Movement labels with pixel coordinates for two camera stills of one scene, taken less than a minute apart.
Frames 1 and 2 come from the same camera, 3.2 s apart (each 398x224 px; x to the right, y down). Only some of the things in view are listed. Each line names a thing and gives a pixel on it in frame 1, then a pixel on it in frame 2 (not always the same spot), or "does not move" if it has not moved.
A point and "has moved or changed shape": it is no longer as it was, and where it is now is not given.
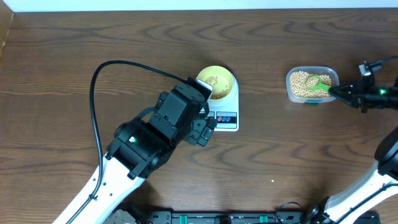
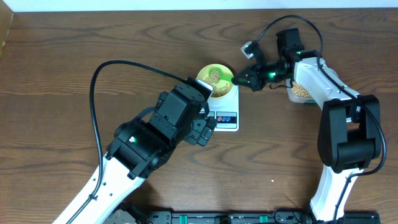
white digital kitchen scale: x=226 y=111 does not move
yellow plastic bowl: x=218 y=77 does not move
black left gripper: x=200 y=130 does not move
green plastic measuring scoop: x=320 y=86 has moved or changed shape
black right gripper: x=359 y=94 -> x=255 y=82
